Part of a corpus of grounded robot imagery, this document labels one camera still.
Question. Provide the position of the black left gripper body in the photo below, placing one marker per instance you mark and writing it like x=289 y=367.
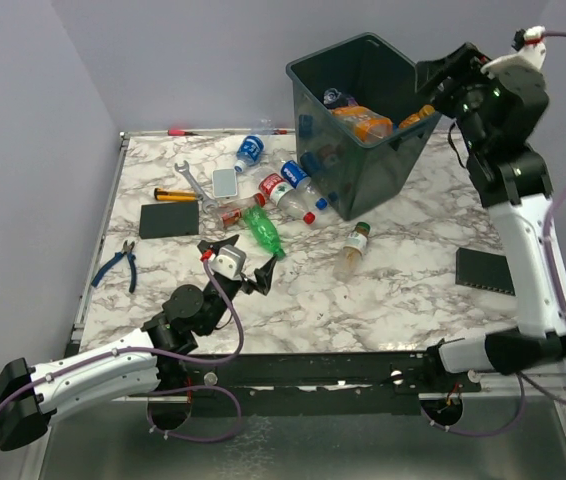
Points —
x=220 y=303

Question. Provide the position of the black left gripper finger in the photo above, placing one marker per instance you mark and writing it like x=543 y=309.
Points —
x=264 y=276
x=212 y=248

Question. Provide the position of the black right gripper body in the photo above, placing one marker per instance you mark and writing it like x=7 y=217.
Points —
x=462 y=95

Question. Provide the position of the red cap bottle small label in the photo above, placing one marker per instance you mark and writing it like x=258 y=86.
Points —
x=228 y=214

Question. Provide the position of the orange juice bottle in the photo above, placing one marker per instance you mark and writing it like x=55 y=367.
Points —
x=423 y=113

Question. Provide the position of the green plastic bottle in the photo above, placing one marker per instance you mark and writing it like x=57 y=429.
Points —
x=263 y=230

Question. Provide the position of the red label water bottle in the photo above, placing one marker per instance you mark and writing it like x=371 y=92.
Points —
x=284 y=197

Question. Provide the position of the large orange label bottle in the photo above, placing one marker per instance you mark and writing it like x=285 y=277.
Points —
x=367 y=126

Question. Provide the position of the green cap tea bottle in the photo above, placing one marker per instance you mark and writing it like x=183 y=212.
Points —
x=352 y=252

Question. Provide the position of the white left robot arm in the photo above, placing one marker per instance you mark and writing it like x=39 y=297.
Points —
x=33 y=397

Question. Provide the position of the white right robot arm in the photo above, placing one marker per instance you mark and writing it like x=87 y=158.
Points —
x=497 y=104

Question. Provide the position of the dark green plastic bin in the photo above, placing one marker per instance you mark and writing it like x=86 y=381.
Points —
x=353 y=175

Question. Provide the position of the pepsi bottle beside bin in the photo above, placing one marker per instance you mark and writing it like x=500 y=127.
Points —
x=302 y=183

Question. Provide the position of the silver wrench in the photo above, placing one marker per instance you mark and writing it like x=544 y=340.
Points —
x=208 y=203

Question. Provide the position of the black flat box left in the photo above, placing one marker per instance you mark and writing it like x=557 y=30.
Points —
x=166 y=220

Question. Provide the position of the white grey power bank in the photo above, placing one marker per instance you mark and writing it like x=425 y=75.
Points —
x=224 y=183

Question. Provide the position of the yellow utility knife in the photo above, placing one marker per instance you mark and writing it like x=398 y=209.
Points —
x=162 y=195

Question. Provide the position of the blue label bottle far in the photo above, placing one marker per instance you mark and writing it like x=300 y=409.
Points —
x=248 y=153

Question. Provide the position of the red screwdriver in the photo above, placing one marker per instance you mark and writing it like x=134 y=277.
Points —
x=180 y=133

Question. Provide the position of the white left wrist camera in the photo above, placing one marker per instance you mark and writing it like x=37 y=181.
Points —
x=229 y=262

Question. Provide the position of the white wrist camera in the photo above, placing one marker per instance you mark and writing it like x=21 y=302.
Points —
x=229 y=262
x=528 y=50

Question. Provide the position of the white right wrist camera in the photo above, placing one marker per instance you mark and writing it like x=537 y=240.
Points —
x=528 y=50

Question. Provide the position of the blue handled pliers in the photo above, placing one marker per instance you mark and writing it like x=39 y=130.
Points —
x=127 y=251

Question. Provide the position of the black network switch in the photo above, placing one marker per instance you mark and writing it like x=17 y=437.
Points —
x=483 y=271

